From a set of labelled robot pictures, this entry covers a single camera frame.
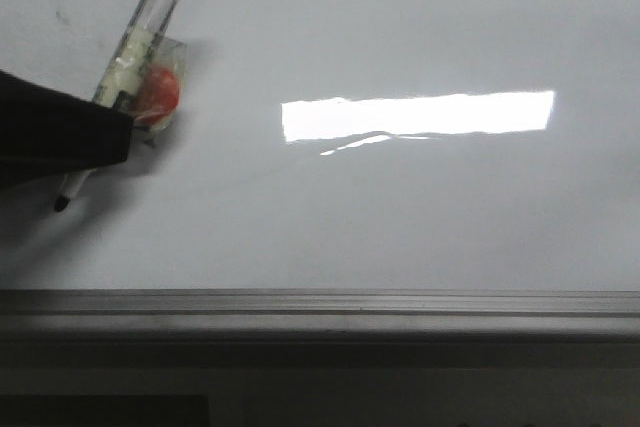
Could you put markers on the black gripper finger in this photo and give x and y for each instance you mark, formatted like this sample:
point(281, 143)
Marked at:
point(45, 132)

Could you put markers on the white whiteboard marker pen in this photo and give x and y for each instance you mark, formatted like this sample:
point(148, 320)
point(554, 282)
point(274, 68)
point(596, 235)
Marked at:
point(127, 68)

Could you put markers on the red magnet taped to marker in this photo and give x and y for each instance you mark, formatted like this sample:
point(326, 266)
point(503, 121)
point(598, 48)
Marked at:
point(160, 92)

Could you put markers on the white whiteboard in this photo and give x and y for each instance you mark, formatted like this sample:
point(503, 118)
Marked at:
point(417, 144)

